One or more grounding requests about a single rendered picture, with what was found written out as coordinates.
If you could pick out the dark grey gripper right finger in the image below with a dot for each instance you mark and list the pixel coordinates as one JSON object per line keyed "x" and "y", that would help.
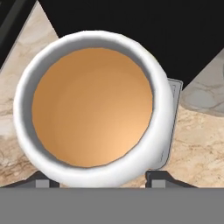
{"x": 163, "y": 179}

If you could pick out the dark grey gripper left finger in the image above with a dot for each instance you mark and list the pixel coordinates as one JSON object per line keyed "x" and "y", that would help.
{"x": 35, "y": 180}

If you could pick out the white mug of coffee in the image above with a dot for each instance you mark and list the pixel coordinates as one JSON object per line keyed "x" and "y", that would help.
{"x": 93, "y": 108}

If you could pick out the grey coffee machine tray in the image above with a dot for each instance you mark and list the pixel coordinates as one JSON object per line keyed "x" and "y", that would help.
{"x": 174, "y": 116}

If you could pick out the black coffee machine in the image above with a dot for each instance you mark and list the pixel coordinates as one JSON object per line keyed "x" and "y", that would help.
{"x": 151, "y": 26}

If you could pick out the black appliance with grey edge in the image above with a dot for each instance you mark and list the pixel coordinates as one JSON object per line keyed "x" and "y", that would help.
{"x": 10, "y": 20}

